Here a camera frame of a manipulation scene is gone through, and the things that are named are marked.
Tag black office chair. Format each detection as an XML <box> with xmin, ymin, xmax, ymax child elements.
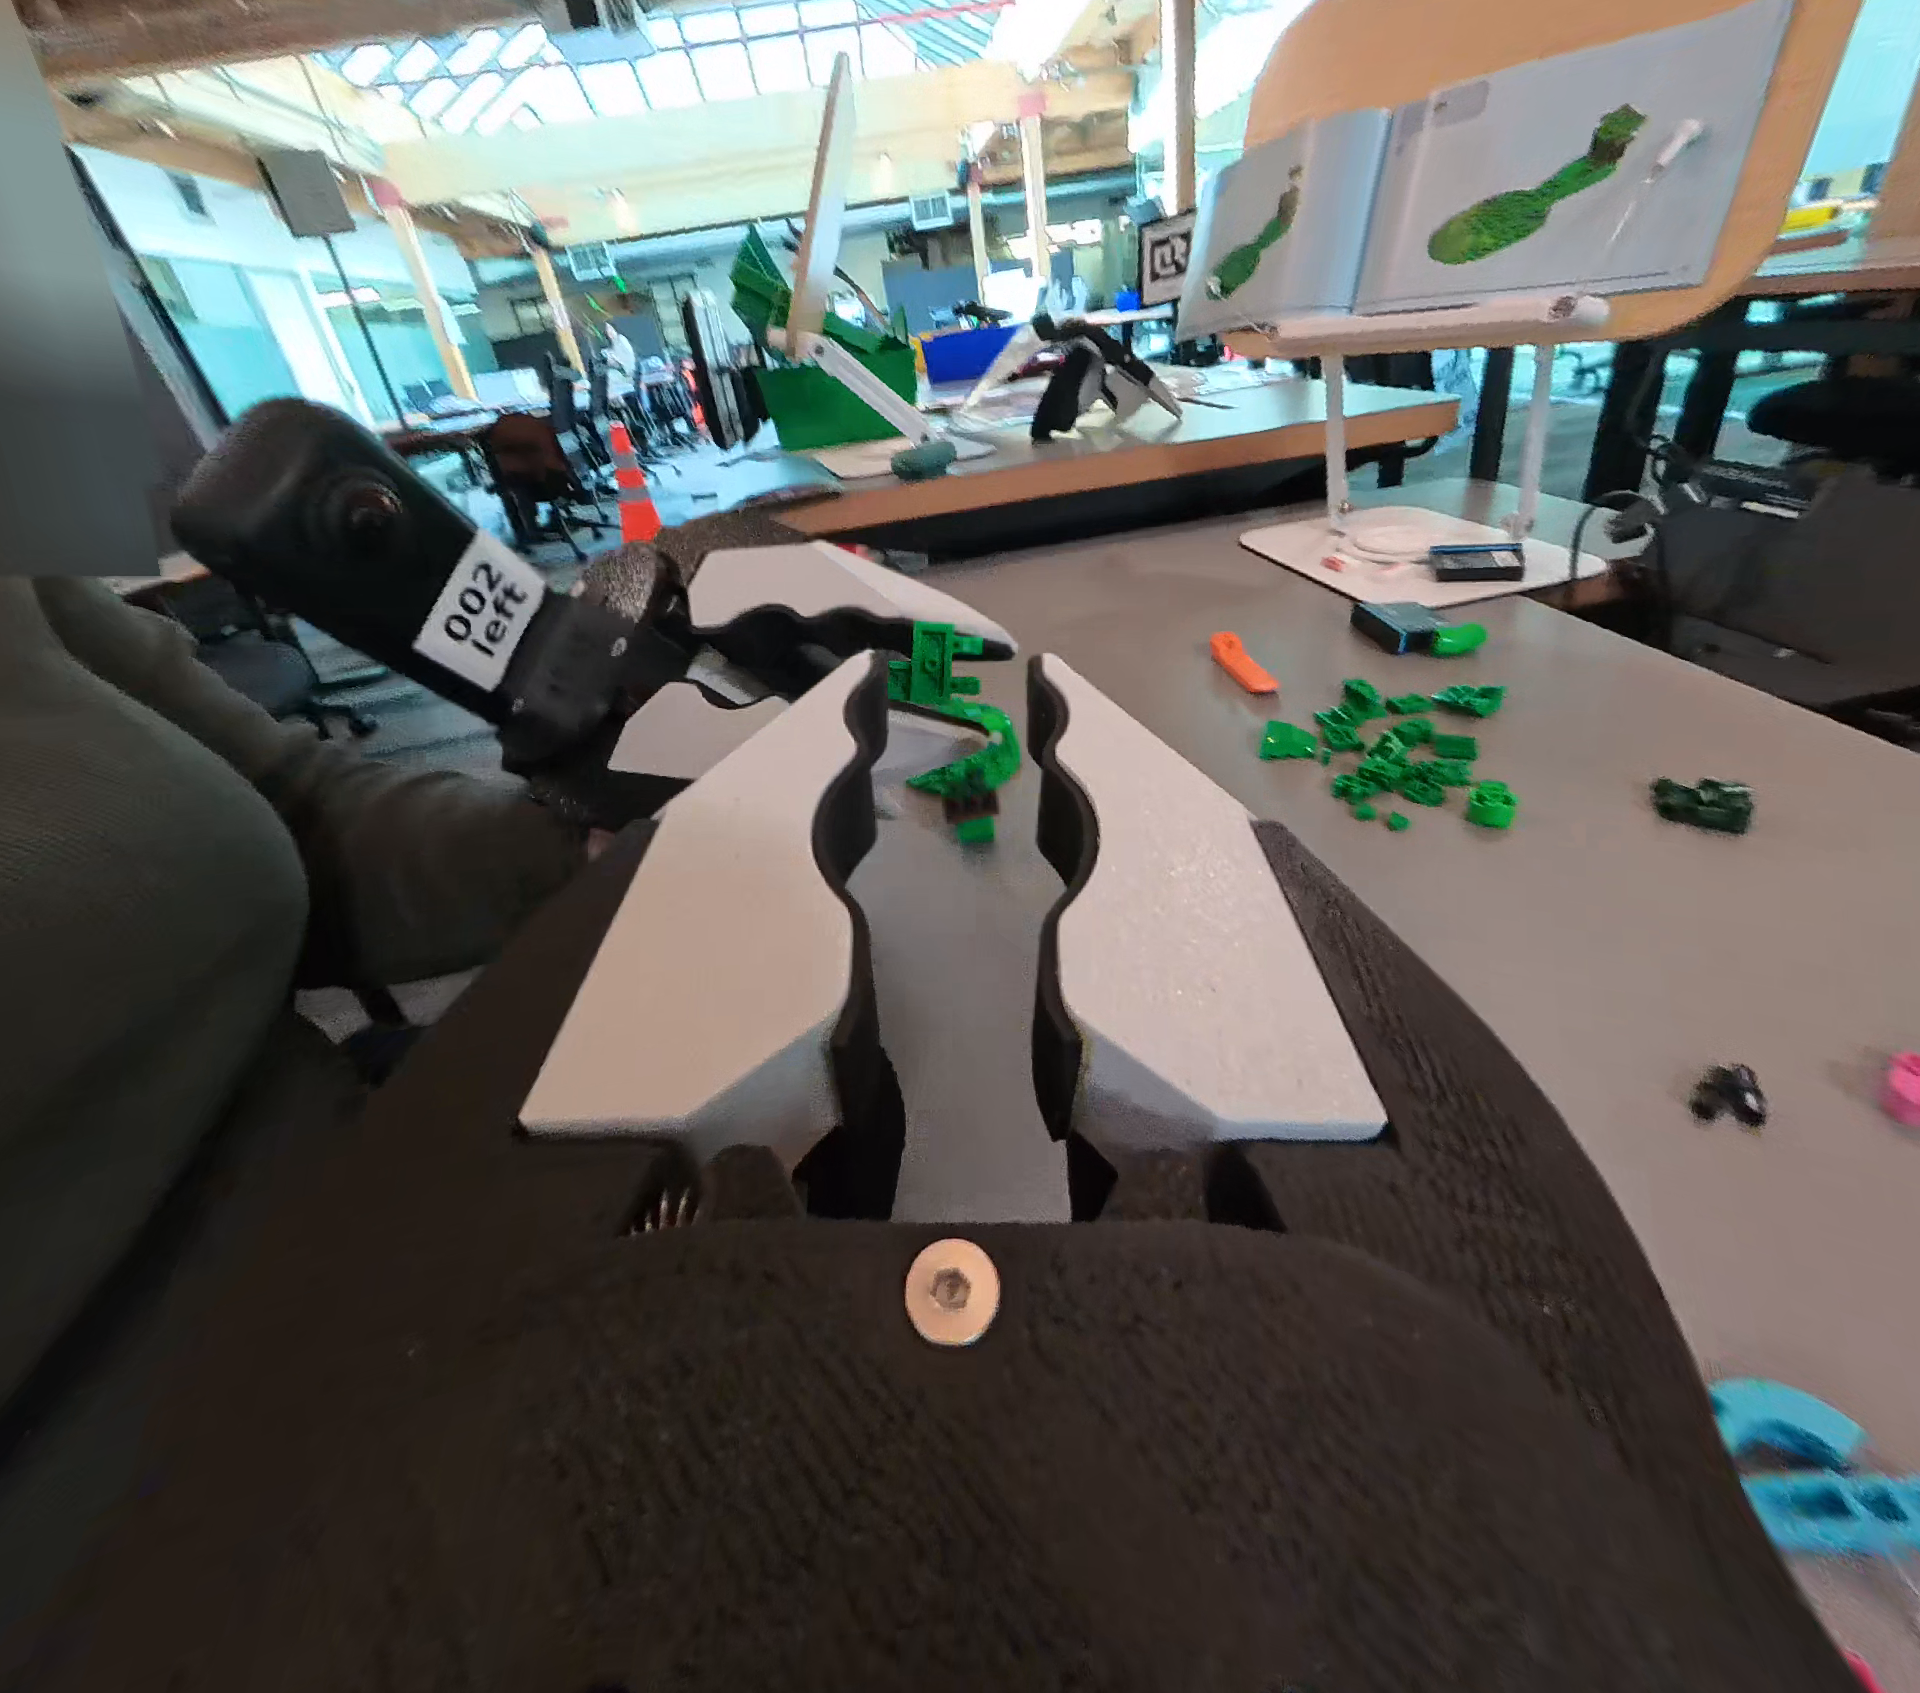
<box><xmin>478</xmin><ymin>350</ymin><xmax>605</xmax><ymax>544</ymax></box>

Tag open instruction booklet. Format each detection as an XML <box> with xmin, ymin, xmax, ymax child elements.
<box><xmin>1177</xmin><ymin>0</ymin><xmax>1799</xmax><ymax>343</ymax></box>

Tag grey panel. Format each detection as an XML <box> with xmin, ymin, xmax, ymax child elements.
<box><xmin>0</xmin><ymin>0</ymin><xmax>161</xmax><ymax>581</ymax></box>

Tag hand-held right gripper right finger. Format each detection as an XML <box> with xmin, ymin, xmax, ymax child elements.
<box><xmin>1027</xmin><ymin>655</ymin><xmax>1393</xmax><ymax>1221</ymax></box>

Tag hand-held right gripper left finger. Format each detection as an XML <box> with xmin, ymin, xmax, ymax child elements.
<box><xmin>518</xmin><ymin>655</ymin><xmax>902</xmax><ymax>1219</ymax></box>

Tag person's left forearm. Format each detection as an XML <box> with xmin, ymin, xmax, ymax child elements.
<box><xmin>31</xmin><ymin>576</ymin><xmax>600</xmax><ymax>991</ymax></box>

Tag grey desk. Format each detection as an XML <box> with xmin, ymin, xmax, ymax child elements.
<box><xmin>600</xmin><ymin>478</ymin><xmax>1920</xmax><ymax>1424</ymax></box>

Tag orange traffic cone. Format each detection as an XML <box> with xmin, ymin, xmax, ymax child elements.
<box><xmin>605</xmin><ymin>422</ymin><xmax>664</xmax><ymax>544</ymax></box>

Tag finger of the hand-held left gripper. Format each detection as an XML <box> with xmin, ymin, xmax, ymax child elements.
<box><xmin>609</xmin><ymin>679</ymin><xmax>800</xmax><ymax>787</ymax></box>
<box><xmin>681</xmin><ymin>540</ymin><xmax>1019</xmax><ymax>663</ymax></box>

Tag dark grey box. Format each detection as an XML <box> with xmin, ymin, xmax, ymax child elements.
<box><xmin>1637</xmin><ymin>474</ymin><xmax>1920</xmax><ymax>733</ymax></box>

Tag green brick leaf model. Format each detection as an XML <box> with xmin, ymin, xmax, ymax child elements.
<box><xmin>883</xmin><ymin>622</ymin><xmax>1027</xmax><ymax>846</ymax></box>

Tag green bin with green parts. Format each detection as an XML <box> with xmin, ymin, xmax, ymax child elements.
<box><xmin>729</xmin><ymin>222</ymin><xmax>920</xmax><ymax>453</ymax></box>

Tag black and white desk device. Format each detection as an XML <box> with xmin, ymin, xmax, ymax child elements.
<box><xmin>1029</xmin><ymin>317</ymin><xmax>1184</xmax><ymax>444</ymax></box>

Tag blue bin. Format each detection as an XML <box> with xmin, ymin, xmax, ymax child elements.
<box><xmin>916</xmin><ymin>325</ymin><xmax>1027</xmax><ymax>385</ymax></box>

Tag light blue brick pieces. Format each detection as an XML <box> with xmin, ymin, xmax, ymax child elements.
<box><xmin>1709</xmin><ymin>1377</ymin><xmax>1920</xmax><ymax>1561</ymax></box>

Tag pile of small green bricks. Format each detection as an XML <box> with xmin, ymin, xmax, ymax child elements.
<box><xmin>1312</xmin><ymin>679</ymin><xmax>1479</xmax><ymax>834</ymax></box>

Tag wooden edged background desk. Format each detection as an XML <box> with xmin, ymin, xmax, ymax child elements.
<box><xmin>749</xmin><ymin>370</ymin><xmax>1466</xmax><ymax>544</ymax></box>

